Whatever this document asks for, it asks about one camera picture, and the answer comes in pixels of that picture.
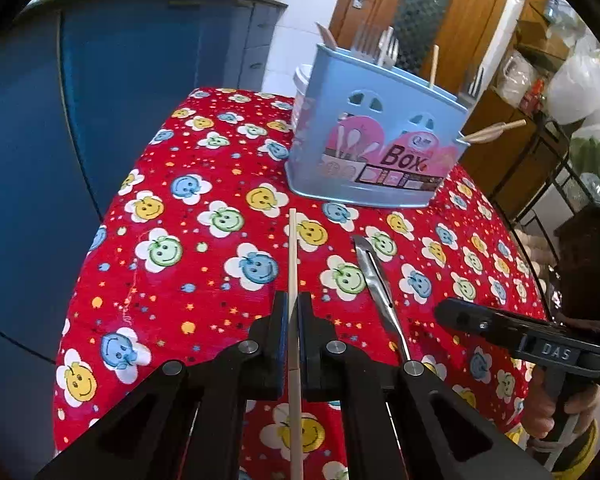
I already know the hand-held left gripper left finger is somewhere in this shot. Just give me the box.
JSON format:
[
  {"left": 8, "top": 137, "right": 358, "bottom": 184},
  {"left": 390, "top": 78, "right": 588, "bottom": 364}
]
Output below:
[{"left": 32, "top": 291, "right": 290, "bottom": 480}]

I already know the white plastic jug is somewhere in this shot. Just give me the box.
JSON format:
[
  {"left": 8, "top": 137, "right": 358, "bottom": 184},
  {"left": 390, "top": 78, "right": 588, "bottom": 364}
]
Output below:
[{"left": 495, "top": 50, "right": 531, "bottom": 108}]

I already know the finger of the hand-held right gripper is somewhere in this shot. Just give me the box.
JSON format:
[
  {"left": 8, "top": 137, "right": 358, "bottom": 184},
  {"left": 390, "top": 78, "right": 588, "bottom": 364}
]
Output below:
[{"left": 434, "top": 297, "right": 526, "bottom": 350}]

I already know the large white plastic bag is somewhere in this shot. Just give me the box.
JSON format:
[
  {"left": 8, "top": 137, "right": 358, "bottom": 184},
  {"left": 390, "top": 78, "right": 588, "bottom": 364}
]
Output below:
[{"left": 545, "top": 25, "right": 600, "bottom": 126}]

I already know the wooden door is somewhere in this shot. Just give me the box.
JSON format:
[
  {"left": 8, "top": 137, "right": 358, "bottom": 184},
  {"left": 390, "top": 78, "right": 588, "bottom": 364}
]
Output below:
[{"left": 328, "top": 0, "right": 523, "bottom": 96}]

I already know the black metal rack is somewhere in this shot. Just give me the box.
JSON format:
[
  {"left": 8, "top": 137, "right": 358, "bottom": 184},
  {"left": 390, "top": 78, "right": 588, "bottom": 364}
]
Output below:
[{"left": 490, "top": 112, "right": 600, "bottom": 281}]

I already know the red bottle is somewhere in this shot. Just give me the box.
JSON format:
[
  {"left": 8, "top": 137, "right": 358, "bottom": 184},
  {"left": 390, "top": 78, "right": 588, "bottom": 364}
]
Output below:
[{"left": 522, "top": 80, "right": 543, "bottom": 111}]

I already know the cardboard box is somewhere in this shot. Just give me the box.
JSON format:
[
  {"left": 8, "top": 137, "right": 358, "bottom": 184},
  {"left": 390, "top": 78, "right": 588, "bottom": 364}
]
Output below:
[{"left": 517, "top": 27, "right": 568, "bottom": 58}]

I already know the light blue utensil holder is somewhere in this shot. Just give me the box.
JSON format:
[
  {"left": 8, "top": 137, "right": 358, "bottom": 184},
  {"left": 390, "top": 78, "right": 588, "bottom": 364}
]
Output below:
[{"left": 285, "top": 42, "right": 473, "bottom": 210}]

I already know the red flower print tablecloth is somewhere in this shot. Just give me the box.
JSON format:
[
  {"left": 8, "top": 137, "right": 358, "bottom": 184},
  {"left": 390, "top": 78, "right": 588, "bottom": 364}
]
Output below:
[{"left": 52, "top": 87, "right": 556, "bottom": 480}]

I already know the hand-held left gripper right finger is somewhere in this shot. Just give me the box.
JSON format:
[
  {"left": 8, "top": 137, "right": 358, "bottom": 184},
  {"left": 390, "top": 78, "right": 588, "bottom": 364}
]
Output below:
[{"left": 296, "top": 291, "right": 536, "bottom": 480}]

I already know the blue base cabinet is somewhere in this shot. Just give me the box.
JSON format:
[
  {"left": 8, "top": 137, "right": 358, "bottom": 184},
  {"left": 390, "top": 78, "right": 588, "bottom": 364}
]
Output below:
[{"left": 0, "top": 0, "right": 288, "bottom": 361}]

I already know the wooden shelf unit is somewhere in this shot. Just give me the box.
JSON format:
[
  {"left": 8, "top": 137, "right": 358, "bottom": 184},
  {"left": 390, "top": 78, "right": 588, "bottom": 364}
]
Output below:
[{"left": 460, "top": 0, "right": 576, "bottom": 221}]

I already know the person's right hand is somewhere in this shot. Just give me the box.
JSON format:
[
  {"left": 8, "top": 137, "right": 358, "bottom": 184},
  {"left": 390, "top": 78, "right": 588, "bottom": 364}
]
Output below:
[{"left": 525, "top": 370, "right": 600, "bottom": 443}]

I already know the tray of eggs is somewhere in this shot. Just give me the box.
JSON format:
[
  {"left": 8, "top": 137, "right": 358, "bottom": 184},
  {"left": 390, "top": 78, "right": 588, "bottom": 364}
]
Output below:
[{"left": 512, "top": 232, "right": 556, "bottom": 291}]

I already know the metal table knife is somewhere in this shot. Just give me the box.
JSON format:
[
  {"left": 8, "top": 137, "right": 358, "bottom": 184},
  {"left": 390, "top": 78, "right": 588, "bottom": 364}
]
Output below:
[{"left": 351, "top": 234, "right": 415, "bottom": 363}]

